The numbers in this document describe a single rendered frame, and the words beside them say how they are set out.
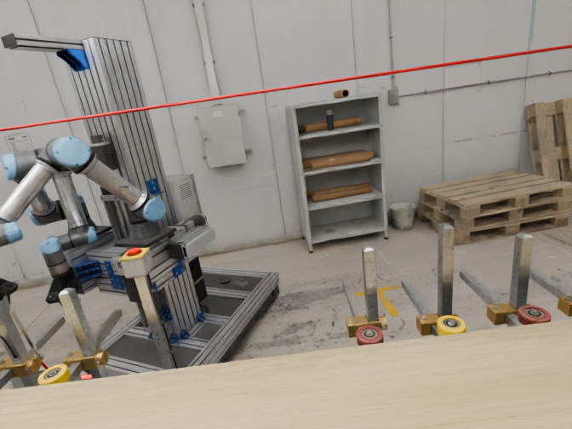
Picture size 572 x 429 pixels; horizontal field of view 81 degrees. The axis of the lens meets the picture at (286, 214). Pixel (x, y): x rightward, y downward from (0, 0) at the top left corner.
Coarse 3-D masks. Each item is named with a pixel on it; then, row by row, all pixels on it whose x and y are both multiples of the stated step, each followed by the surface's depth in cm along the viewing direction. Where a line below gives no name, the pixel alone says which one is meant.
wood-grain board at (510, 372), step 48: (480, 336) 96; (528, 336) 94; (96, 384) 100; (144, 384) 97; (192, 384) 94; (240, 384) 92; (288, 384) 90; (336, 384) 88; (384, 384) 86; (432, 384) 84; (480, 384) 82; (528, 384) 80
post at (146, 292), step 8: (136, 280) 108; (144, 280) 109; (144, 288) 109; (152, 288) 111; (144, 296) 110; (152, 296) 112; (144, 304) 111; (152, 304) 111; (152, 312) 112; (160, 312) 114; (152, 320) 113; (160, 320) 115; (152, 328) 114; (160, 328) 115; (152, 336) 116; (160, 336) 116; (168, 336) 120; (160, 344) 117; (168, 344) 119; (160, 352) 118; (168, 352) 118; (160, 360) 119; (168, 360) 119; (168, 368) 120; (176, 368) 122
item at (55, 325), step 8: (56, 320) 144; (64, 320) 147; (48, 328) 139; (56, 328) 142; (40, 336) 134; (48, 336) 136; (40, 344) 132; (32, 352) 128; (0, 376) 115; (8, 376) 116; (0, 384) 113
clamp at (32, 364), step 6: (6, 360) 121; (30, 360) 119; (36, 360) 120; (0, 366) 118; (6, 366) 118; (12, 366) 118; (18, 366) 118; (24, 366) 118; (30, 366) 118; (36, 366) 120; (18, 372) 118; (24, 372) 118; (30, 372) 119
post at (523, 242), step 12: (516, 240) 109; (528, 240) 106; (516, 252) 110; (528, 252) 108; (516, 264) 111; (528, 264) 109; (516, 276) 112; (528, 276) 110; (516, 288) 113; (516, 300) 114
